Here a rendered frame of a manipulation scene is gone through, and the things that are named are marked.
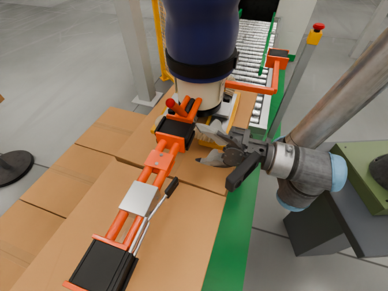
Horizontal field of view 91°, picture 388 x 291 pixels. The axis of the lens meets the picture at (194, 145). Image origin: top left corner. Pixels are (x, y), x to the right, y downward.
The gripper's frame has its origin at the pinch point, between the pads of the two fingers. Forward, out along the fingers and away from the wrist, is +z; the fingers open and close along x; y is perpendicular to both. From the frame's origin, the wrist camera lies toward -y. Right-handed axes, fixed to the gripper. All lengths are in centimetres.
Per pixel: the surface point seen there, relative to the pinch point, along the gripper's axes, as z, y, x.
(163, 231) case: 2.0, -20.4, -12.8
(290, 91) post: -44, 120, -51
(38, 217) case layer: 71, -24, -53
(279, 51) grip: -20, 59, 3
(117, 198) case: 18.4, -16.1, -12.8
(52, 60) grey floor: 298, 187, -107
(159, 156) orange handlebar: 6.7, -7.4, 1.5
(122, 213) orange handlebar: 8.3, -22.9, 0.9
